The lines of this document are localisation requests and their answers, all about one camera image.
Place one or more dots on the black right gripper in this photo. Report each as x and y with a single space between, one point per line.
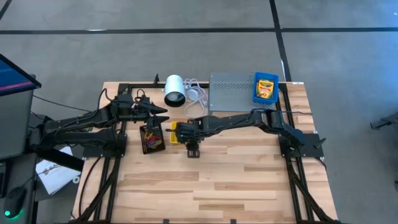
191 129

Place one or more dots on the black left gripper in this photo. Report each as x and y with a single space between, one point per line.
132 109

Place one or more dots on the yellow plastic basket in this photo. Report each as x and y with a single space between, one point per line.
173 137

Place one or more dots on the black plastic basket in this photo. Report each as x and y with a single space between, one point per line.
143 146

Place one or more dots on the blue plastic basket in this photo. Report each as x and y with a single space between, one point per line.
255 93

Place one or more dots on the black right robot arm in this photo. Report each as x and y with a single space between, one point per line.
248 119

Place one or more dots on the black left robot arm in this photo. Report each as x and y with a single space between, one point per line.
81 123

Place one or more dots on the white cylinder spot lamp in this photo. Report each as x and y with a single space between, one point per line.
174 87

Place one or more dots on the grey perforated metal shelf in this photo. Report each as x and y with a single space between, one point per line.
230 90

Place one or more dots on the black monitor stand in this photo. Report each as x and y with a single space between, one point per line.
62 158

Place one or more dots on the white paper sheets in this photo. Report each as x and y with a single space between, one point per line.
56 177

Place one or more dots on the grey computer monitor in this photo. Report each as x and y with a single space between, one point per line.
15 109

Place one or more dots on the black computer mouse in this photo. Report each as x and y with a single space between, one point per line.
14 200

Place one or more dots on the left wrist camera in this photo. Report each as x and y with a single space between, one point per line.
153 126

